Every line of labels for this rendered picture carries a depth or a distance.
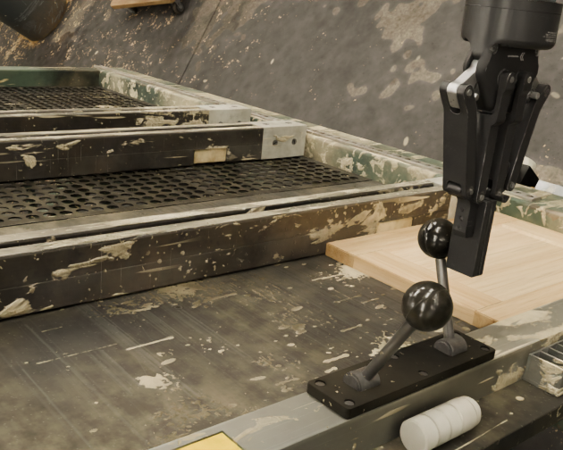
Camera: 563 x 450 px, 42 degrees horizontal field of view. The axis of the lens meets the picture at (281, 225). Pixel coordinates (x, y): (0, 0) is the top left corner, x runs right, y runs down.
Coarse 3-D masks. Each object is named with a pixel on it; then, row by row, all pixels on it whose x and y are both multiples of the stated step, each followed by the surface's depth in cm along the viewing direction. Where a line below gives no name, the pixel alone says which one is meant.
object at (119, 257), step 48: (336, 192) 110; (384, 192) 114; (432, 192) 116; (0, 240) 77; (48, 240) 80; (96, 240) 80; (144, 240) 83; (192, 240) 88; (240, 240) 93; (288, 240) 98; (336, 240) 105; (0, 288) 74; (48, 288) 77; (96, 288) 81; (144, 288) 85
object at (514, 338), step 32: (512, 320) 78; (544, 320) 79; (512, 352) 71; (448, 384) 65; (480, 384) 69; (256, 416) 56; (288, 416) 56; (320, 416) 57; (384, 416) 60; (160, 448) 51; (256, 448) 52; (288, 448) 53; (320, 448) 55; (352, 448) 58
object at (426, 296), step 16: (416, 288) 53; (432, 288) 53; (416, 304) 52; (432, 304) 52; (448, 304) 52; (416, 320) 53; (432, 320) 52; (448, 320) 53; (400, 336) 56; (384, 352) 57; (368, 368) 59; (352, 384) 59; (368, 384) 59
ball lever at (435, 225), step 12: (420, 228) 67; (432, 228) 66; (444, 228) 66; (420, 240) 67; (432, 240) 66; (444, 240) 66; (432, 252) 66; (444, 252) 66; (444, 264) 67; (444, 276) 67; (444, 336) 68; (456, 336) 68; (444, 348) 67; (456, 348) 67
